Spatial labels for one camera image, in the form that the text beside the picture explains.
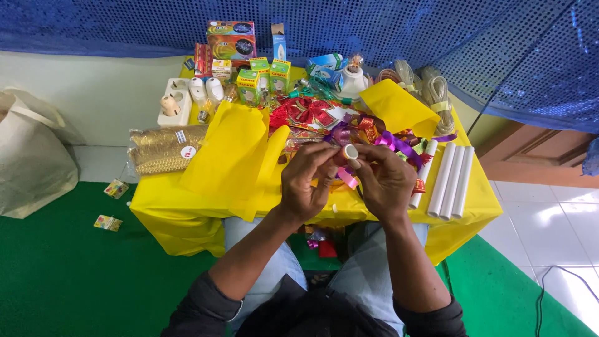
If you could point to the person's right hand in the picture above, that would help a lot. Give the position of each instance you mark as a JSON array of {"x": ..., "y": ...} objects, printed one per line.
[{"x": 388, "y": 185}]

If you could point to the person's left hand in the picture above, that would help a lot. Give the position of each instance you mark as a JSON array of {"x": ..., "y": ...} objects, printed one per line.
[{"x": 302, "y": 185}]

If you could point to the pink ribbon strip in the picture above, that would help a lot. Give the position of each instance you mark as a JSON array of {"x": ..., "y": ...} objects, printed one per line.
[{"x": 347, "y": 178}]

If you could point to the small white ribbon spool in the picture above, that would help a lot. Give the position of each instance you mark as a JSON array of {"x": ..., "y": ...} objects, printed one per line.
[{"x": 351, "y": 151}]

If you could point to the purple ribbon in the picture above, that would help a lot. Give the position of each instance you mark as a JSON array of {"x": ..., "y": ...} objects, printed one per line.
[{"x": 405, "y": 146}]

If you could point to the white plastic tube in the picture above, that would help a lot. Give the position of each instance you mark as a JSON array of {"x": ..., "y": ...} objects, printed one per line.
[
  {"x": 427, "y": 164},
  {"x": 442, "y": 180},
  {"x": 453, "y": 185},
  {"x": 463, "y": 182}
]

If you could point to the small pink ribbon scrap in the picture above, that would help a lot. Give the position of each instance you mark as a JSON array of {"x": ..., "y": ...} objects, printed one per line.
[{"x": 312, "y": 244}]

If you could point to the heap of mixed ribbons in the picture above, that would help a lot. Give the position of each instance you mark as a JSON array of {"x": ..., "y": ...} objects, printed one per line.
[{"x": 362, "y": 128}]

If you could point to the red paper scrap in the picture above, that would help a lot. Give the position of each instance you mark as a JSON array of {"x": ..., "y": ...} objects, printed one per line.
[{"x": 327, "y": 249}]

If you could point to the red gold ribbon bow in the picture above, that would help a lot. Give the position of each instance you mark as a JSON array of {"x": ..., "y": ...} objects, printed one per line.
[{"x": 304, "y": 113}]

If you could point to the large yellow paper sheet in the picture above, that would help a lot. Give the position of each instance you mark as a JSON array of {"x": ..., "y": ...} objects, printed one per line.
[{"x": 234, "y": 154}]

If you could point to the small yellow paper sheet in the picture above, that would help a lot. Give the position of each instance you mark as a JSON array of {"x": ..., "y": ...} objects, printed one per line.
[{"x": 397, "y": 105}]

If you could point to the person's blue jeans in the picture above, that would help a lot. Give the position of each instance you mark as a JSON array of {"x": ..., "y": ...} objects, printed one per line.
[{"x": 369, "y": 271}]

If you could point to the white lamp socket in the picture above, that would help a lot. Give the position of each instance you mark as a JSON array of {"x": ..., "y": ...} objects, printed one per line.
[{"x": 352, "y": 82}]

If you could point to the green bulb box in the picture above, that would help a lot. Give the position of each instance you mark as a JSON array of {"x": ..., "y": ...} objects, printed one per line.
[
  {"x": 248, "y": 88},
  {"x": 260, "y": 68},
  {"x": 280, "y": 77}
]

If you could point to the yellow plastic tablecloth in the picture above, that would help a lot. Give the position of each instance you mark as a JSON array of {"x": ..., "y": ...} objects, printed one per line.
[{"x": 187, "y": 206}]

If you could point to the blue white carton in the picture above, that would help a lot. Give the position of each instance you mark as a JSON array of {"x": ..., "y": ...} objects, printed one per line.
[{"x": 325, "y": 65}]

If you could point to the clear light bulb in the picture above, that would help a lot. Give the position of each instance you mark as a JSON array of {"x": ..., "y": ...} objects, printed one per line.
[{"x": 204, "y": 111}]

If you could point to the clear bulb in socket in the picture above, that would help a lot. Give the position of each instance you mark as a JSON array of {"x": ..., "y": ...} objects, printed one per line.
[{"x": 356, "y": 61}]

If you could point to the person's black shirt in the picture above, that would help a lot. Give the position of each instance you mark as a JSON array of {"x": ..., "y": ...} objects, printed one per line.
[{"x": 309, "y": 313}]

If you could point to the small yellow white box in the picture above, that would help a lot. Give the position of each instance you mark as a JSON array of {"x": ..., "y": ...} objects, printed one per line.
[{"x": 221, "y": 70}]

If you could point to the tall blue bulb box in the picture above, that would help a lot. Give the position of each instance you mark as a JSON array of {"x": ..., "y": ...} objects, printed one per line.
[{"x": 279, "y": 44}]

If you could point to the pack of gold ribbon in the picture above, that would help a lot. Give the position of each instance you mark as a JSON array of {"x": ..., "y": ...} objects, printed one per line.
[{"x": 161, "y": 149}]

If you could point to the brown wooden door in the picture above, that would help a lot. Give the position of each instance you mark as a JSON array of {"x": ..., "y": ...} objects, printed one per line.
[{"x": 538, "y": 154}]

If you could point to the beige plug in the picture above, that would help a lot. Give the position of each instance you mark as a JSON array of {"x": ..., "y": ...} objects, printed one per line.
[{"x": 169, "y": 106}]

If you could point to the blue sequin curtain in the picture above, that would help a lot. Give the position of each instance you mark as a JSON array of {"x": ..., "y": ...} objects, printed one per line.
[{"x": 421, "y": 32}]

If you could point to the white power strip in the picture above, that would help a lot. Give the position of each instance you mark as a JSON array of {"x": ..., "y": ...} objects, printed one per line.
[{"x": 180, "y": 86}]

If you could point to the red box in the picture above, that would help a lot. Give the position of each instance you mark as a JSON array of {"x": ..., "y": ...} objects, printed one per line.
[{"x": 203, "y": 60}]

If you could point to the colourful lamp box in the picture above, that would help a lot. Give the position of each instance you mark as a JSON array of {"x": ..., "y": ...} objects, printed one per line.
[{"x": 231, "y": 41}]

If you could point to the small colourful box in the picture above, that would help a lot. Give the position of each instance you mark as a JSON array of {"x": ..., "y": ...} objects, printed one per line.
[
  {"x": 116, "y": 188},
  {"x": 107, "y": 223}
]

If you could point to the green carpet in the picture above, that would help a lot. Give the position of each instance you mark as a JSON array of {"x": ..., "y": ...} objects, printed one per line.
[{"x": 70, "y": 281}]

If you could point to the beige tote bag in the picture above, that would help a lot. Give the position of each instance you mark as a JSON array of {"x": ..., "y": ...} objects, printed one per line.
[{"x": 32, "y": 159}]

